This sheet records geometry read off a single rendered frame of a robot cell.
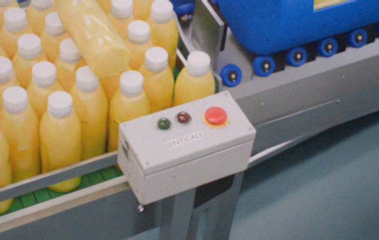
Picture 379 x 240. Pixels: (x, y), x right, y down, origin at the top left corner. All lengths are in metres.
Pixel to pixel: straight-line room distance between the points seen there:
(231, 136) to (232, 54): 0.41
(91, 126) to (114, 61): 0.13
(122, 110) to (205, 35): 0.32
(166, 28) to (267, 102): 0.30
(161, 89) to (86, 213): 0.26
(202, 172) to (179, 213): 0.15
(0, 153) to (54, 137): 0.09
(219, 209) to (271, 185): 0.70
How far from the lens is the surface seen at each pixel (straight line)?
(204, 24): 1.67
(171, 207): 1.49
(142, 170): 1.31
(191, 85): 1.47
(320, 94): 1.80
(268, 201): 2.67
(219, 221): 2.08
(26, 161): 1.47
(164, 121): 1.35
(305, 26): 1.59
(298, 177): 2.75
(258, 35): 1.64
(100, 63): 1.38
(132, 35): 1.50
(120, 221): 1.60
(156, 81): 1.47
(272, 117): 1.75
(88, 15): 1.42
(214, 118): 1.36
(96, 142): 1.50
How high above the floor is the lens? 2.12
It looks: 48 degrees down
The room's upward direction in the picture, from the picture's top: 8 degrees clockwise
